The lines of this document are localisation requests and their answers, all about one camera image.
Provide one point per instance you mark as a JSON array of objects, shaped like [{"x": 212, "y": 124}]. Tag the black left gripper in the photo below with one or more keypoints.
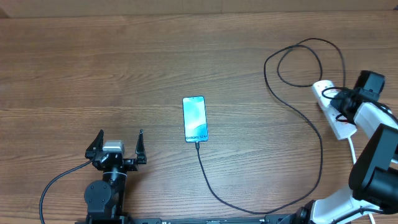
[{"x": 132, "y": 164}]

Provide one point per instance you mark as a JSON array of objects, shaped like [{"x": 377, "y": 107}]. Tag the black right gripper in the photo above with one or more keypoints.
[{"x": 335, "y": 102}]

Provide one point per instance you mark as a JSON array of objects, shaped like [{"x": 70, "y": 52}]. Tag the white power extension strip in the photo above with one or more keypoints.
[{"x": 342, "y": 130}]

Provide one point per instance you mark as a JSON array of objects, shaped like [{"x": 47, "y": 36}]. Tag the Samsung Galaxy smartphone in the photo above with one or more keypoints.
[{"x": 194, "y": 119}]

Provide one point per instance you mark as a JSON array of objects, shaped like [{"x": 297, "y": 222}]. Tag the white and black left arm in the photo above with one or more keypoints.
[{"x": 105, "y": 197}]

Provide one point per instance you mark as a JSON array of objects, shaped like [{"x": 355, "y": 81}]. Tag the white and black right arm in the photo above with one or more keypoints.
[{"x": 372, "y": 184}]

